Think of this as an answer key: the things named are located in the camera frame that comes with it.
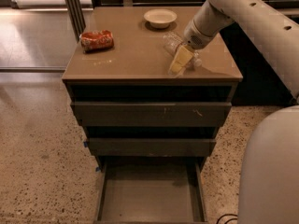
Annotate clear plastic water bottle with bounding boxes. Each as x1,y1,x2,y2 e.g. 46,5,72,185
164,32,202,68

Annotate crushed red soda can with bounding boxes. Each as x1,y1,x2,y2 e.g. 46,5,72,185
79,30,114,52

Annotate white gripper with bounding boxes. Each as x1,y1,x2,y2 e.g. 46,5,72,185
168,20,213,77

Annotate top drawer front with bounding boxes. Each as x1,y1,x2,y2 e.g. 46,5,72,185
71,102,231,127

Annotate white bowl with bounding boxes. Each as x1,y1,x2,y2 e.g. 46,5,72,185
144,9,177,29

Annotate middle drawer front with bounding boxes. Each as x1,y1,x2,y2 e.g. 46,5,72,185
87,138,216,157

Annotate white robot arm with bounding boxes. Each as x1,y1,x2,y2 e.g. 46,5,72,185
169,0,299,224

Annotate black cable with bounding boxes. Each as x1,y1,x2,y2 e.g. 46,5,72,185
216,213,239,224

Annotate brown drawer cabinet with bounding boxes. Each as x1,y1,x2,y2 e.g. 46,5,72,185
61,6,244,173

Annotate open bottom drawer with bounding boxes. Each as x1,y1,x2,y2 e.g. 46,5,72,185
93,158,208,224

